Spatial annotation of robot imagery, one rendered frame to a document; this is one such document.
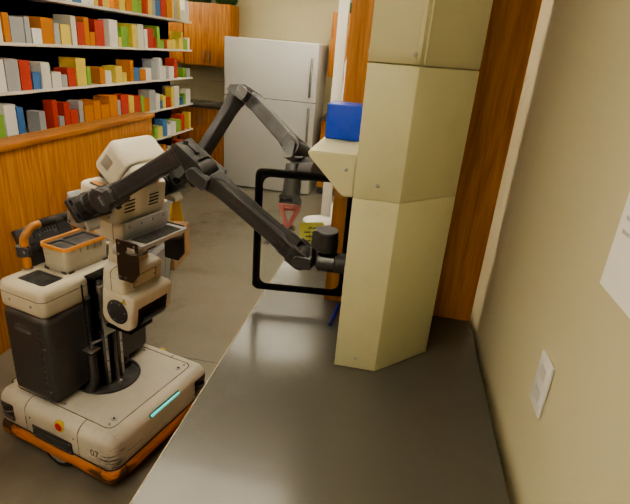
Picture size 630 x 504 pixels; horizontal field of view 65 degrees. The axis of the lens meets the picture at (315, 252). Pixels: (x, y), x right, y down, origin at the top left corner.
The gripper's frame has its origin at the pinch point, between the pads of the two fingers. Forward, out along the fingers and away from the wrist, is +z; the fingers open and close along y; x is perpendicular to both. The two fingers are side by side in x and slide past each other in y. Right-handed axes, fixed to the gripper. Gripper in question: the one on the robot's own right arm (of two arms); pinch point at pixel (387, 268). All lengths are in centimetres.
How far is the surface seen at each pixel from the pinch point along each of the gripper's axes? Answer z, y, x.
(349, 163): -11.3, -14.9, -31.4
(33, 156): -207, 120, 8
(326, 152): -16.8, -14.7, -33.4
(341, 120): -16.3, 4.5, -38.6
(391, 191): -1.0, -14.8, -25.8
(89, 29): -261, 269, -64
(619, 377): 33, -64, -15
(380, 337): 0.3, -14.5, 13.4
